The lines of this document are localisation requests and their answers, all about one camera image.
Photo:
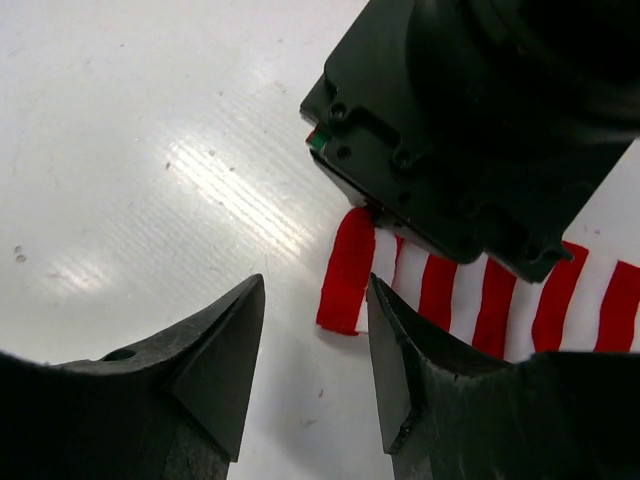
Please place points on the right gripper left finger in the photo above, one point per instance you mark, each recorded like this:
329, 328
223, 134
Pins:
171, 406

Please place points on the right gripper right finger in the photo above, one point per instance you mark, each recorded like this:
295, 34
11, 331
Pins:
449, 411

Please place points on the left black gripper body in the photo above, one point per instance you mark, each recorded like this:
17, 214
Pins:
479, 127

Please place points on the red white striped sock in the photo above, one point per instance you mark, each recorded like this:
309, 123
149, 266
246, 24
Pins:
589, 303

